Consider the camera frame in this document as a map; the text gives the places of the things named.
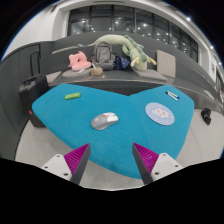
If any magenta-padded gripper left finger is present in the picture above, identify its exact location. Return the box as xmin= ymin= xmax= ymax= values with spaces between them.
xmin=41 ymin=143 xmax=92 ymax=186

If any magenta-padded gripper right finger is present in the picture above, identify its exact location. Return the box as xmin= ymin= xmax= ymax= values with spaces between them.
xmin=131 ymin=142 xmax=184 ymax=185

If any grey and white computer mouse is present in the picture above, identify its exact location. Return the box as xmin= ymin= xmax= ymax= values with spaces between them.
xmin=90 ymin=112 xmax=120 ymax=131

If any round light blue mouse pad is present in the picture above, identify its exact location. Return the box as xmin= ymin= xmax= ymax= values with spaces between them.
xmin=144 ymin=102 xmax=176 ymax=127

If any green eraser block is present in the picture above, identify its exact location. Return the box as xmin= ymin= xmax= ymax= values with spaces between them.
xmin=64 ymin=92 xmax=82 ymax=101

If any white marker with blue cap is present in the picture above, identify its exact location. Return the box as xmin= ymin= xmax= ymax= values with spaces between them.
xmin=166 ymin=90 xmax=181 ymax=100

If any black bag on floor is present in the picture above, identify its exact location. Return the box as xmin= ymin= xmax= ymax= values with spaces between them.
xmin=200 ymin=107 xmax=213 ymax=126

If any black suitcase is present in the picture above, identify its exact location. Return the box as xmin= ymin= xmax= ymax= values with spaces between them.
xmin=18 ymin=74 xmax=49 ymax=128

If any flat grey seat cushion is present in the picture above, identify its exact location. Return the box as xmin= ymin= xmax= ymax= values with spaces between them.
xmin=132 ymin=68 xmax=168 ymax=83

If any small grey square seat cushion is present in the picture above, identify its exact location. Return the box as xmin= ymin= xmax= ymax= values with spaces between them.
xmin=45 ymin=70 xmax=64 ymax=85

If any round grey seat cushion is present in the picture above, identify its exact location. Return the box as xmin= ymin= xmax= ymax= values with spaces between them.
xmin=61 ymin=67 xmax=93 ymax=80

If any long grey bench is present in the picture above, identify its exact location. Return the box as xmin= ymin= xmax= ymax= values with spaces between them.
xmin=39 ymin=31 xmax=221 ymax=101

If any beige round woven basket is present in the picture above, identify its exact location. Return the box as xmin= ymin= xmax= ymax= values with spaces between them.
xmin=90 ymin=66 xmax=104 ymax=77

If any pink plush cushion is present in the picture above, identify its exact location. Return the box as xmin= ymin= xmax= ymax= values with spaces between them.
xmin=68 ymin=50 xmax=93 ymax=72

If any upright beige square cushion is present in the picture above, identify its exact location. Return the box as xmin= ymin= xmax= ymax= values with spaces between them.
xmin=156 ymin=49 xmax=177 ymax=79

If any dark blue patterned bag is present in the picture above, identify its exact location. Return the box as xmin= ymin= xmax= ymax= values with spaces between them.
xmin=113 ymin=55 xmax=132 ymax=71

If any green dragon plush toy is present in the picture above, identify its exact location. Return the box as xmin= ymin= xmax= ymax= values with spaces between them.
xmin=77 ymin=34 xmax=158 ymax=72

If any grey backpack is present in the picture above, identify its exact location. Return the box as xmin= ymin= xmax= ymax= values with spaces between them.
xmin=90 ymin=42 xmax=117 ymax=71

